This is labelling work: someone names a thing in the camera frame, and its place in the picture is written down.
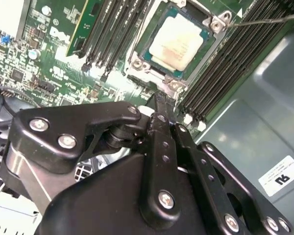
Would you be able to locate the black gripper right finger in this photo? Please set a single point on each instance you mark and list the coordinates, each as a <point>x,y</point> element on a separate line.
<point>203,171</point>

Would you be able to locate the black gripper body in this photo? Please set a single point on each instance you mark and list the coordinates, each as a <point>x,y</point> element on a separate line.
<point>100,208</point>

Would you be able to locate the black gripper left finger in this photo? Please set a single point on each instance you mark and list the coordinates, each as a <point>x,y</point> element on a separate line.
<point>63,127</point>

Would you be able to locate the silver topped CPU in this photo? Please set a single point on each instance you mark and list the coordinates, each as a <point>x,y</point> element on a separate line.
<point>174,41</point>

